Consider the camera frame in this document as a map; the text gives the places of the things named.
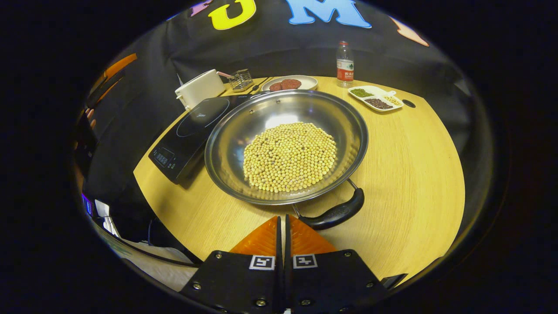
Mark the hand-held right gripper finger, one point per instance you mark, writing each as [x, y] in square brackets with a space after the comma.
[279, 244]
[287, 244]

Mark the small pile of pale beans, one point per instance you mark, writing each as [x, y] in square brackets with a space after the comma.
[392, 100]

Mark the pile of green mung beans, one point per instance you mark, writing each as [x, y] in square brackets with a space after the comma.
[362, 92]

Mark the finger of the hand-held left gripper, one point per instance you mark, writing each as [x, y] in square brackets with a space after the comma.
[120, 65]
[107, 89]

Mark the pile of yellow soybeans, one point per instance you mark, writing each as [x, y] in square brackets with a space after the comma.
[290, 157]

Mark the clear water bottle red label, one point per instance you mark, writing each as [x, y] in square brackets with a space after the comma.
[345, 69]

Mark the white cloth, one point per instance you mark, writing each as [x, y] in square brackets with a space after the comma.
[165, 266]

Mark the black induction cooktop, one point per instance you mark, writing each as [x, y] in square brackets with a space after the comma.
[192, 131]

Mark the white divided dish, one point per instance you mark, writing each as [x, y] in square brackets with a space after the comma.
[378, 92]

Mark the raw red meat piece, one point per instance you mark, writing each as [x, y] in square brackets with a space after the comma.
[291, 84]
[275, 86]

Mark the pink striped straw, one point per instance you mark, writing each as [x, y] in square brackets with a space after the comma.
[224, 74]

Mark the pile of dark red beans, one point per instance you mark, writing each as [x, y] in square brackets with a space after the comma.
[378, 104]

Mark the black backdrop cloth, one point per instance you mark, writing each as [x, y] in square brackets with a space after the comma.
[270, 48]

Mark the round white plate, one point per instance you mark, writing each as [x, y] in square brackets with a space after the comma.
[307, 81]

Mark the white toaster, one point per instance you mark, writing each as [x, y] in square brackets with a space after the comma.
[200, 89]

